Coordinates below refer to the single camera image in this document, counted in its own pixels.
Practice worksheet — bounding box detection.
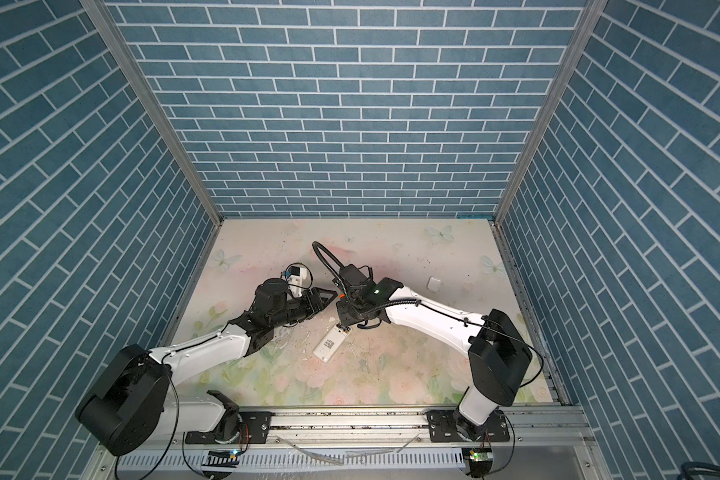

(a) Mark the green circuit board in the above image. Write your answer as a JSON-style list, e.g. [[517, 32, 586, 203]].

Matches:
[[201, 450, 240, 472], [464, 448, 494, 477]]

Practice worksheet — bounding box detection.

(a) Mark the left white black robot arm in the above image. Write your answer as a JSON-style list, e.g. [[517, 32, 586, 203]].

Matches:
[[75, 278, 338, 456]]

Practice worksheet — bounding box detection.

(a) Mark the right green circuit board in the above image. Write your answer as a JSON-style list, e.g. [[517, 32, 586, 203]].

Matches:
[[464, 448, 494, 477]]

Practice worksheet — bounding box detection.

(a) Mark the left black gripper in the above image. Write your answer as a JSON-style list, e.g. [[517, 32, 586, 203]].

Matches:
[[269, 287, 338, 331]]

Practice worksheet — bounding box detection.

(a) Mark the white air conditioner remote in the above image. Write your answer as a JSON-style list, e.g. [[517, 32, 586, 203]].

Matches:
[[313, 325, 349, 362]]

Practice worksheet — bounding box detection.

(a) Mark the left green circuit board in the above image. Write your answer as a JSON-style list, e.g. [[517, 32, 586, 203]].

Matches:
[[201, 450, 240, 472]]

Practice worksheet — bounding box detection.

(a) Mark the black corrugated cable conduit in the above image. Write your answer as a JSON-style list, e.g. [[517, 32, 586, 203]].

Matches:
[[311, 241, 349, 283]]

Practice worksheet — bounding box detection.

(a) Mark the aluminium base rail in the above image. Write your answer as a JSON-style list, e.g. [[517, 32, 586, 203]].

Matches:
[[82, 404, 610, 479]]

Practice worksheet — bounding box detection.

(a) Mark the white battery cover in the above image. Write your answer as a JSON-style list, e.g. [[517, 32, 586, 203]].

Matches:
[[427, 276, 443, 292]]

